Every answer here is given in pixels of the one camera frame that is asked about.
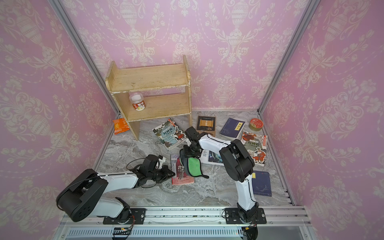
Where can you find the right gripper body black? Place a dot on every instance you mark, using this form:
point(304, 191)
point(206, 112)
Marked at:
point(190, 152)

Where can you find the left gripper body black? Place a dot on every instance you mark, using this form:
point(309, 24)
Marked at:
point(160, 174)

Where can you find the pink Hamlet book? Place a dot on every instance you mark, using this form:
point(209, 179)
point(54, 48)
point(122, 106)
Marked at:
point(180, 177)

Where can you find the green cloth with black trim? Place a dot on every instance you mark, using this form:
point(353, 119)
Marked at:
point(192, 166)

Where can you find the grey-green illustrated Chinese book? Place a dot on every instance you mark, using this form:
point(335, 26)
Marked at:
point(170, 134)

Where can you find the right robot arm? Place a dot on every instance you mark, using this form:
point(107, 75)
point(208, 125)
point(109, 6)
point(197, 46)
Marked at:
point(237, 162)

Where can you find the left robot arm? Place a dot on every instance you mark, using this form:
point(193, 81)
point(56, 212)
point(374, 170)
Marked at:
point(84, 196)

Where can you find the white book blue swirl cover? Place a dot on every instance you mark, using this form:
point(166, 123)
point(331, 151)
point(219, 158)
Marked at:
point(208, 157)

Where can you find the black and tan book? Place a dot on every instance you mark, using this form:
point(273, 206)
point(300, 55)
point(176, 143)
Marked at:
point(206, 124)

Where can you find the dark purple book yellow label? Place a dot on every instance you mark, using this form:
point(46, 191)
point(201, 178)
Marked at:
point(232, 129)

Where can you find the red illustrated Chinese book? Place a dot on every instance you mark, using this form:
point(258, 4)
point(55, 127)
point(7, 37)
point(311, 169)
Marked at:
point(256, 146)

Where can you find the dark blue book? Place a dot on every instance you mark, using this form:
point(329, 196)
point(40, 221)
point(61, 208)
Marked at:
point(261, 183)

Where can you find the orange snack packet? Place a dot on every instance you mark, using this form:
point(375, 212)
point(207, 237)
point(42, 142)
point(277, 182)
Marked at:
point(120, 126)

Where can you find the wooden two-tier shelf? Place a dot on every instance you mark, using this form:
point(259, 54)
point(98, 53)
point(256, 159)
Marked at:
point(121, 83)

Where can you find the red round tin can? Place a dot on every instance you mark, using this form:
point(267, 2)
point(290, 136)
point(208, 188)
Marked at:
point(256, 124)

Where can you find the white plastic jar red label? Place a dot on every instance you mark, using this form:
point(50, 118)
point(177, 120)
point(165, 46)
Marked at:
point(137, 101)

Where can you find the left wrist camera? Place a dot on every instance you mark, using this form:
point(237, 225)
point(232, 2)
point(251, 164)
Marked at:
point(161, 161)

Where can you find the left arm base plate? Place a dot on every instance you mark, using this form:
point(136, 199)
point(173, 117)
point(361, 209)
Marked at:
point(135, 216)

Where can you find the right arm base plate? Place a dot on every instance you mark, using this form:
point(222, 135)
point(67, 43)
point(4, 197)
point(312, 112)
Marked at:
point(234, 216)

